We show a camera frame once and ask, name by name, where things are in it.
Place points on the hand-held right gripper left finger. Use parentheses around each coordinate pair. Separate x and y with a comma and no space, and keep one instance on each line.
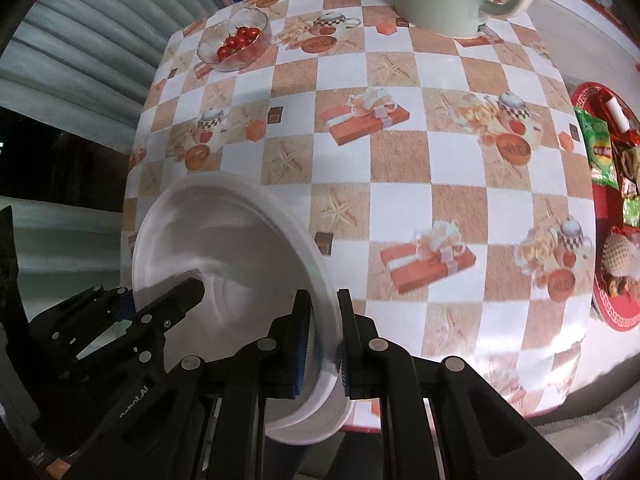
(300,355)

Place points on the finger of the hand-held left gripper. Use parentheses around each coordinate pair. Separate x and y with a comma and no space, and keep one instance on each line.
(170,305)
(125,305)

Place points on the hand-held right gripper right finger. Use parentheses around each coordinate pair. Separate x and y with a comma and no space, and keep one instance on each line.
(345,360)

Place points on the white bowl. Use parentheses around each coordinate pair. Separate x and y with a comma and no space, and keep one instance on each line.
(240,240)

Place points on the checkered printed tablecloth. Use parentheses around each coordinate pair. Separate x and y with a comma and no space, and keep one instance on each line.
(400,160)

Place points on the glass bowl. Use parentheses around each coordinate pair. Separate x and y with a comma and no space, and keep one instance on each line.
(250,57)

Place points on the white cloth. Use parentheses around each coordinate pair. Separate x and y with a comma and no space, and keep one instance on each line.
(600,440)

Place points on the red tray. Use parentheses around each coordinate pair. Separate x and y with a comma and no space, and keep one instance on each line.
(612,310)

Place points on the pile of cherry tomatoes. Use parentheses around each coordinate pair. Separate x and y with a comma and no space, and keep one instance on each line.
(235,40)

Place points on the fruit in foam net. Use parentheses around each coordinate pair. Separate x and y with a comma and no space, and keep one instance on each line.
(620,255)

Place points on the yellow green snack packet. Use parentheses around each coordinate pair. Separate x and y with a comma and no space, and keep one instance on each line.
(632,210)

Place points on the dark brown snack packet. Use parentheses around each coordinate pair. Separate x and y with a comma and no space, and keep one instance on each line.
(631,165)

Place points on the white paper roll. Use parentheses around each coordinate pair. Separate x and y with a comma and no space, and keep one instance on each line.
(616,112)

